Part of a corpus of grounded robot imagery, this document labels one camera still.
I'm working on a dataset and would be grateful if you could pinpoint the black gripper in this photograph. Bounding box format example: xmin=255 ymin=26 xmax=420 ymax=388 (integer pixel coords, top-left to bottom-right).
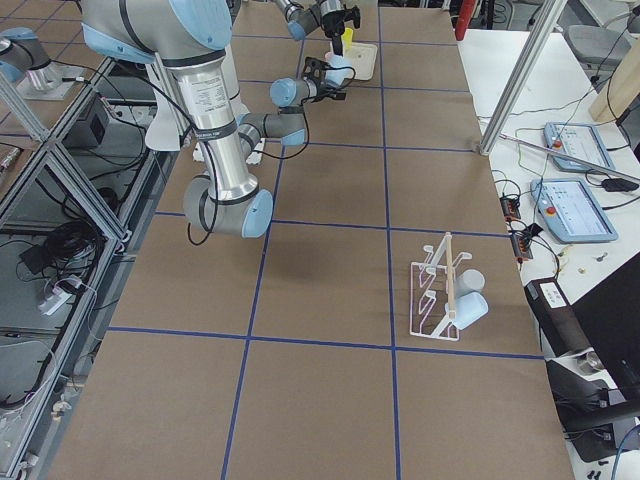
xmin=322 ymin=7 xmax=361 ymax=56
xmin=312 ymin=70 xmax=346 ymax=100

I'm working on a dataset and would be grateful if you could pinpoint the yellow plastic cup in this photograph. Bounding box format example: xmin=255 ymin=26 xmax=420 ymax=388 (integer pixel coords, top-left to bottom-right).
xmin=341 ymin=27 xmax=354 ymax=49

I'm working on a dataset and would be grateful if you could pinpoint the grey translucent plastic cup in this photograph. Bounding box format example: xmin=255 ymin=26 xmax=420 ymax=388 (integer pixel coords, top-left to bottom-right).
xmin=454 ymin=269 xmax=486 ymax=298

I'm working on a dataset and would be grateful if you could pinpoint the light blue plastic cup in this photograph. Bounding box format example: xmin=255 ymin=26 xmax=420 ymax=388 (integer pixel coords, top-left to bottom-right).
xmin=452 ymin=292 xmax=489 ymax=330

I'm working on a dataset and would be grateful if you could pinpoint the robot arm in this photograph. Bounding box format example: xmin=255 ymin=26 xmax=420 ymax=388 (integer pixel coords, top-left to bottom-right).
xmin=81 ymin=1 xmax=361 ymax=238
xmin=274 ymin=0 xmax=361 ymax=56

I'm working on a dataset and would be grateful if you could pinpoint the white plastic tray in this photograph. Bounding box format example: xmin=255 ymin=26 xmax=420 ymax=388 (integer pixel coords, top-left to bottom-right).
xmin=344 ymin=42 xmax=378 ymax=81

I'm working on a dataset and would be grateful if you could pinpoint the metal rod with stand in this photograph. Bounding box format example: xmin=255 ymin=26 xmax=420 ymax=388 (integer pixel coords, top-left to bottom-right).
xmin=499 ymin=133 xmax=640 ymax=184

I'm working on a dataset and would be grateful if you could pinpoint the blue teach pendant far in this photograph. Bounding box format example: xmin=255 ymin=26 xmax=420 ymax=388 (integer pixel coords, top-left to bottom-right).
xmin=543 ymin=122 xmax=614 ymax=169

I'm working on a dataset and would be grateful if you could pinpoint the blue teach pendant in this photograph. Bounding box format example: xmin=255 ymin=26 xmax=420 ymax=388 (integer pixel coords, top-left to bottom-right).
xmin=543 ymin=122 xmax=614 ymax=169
xmin=530 ymin=178 xmax=618 ymax=244

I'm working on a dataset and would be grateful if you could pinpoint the blue teach pendant near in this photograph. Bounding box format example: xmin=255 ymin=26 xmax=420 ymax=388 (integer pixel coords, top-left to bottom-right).
xmin=530 ymin=178 xmax=618 ymax=244

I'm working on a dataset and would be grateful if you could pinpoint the grey office chair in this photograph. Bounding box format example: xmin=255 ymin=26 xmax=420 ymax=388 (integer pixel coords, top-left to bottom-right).
xmin=564 ymin=25 xmax=632 ymax=84

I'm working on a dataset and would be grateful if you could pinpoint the brown paper table mat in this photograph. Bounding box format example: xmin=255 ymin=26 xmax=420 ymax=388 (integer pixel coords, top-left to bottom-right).
xmin=49 ymin=3 xmax=573 ymax=479

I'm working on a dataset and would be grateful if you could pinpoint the black power supply box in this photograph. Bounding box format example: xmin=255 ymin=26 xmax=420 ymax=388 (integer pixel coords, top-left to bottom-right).
xmin=524 ymin=277 xmax=591 ymax=356

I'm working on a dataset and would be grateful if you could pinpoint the black computer monitor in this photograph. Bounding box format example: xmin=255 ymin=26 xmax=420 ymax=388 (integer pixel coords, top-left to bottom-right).
xmin=547 ymin=259 xmax=640 ymax=464

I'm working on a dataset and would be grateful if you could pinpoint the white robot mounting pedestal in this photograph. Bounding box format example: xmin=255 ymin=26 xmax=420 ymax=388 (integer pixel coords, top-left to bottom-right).
xmin=219 ymin=29 xmax=264 ymax=166

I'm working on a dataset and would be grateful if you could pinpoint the aluminium frame post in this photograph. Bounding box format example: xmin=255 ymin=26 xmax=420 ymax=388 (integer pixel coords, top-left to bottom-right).
xmin=478 ymin=0 xmax=567 ymax=156

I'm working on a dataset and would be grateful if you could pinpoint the white wire cup rack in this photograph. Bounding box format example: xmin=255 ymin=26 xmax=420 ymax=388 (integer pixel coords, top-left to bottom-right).
xmin=408 ymin=232 xmax=473 ymax=342

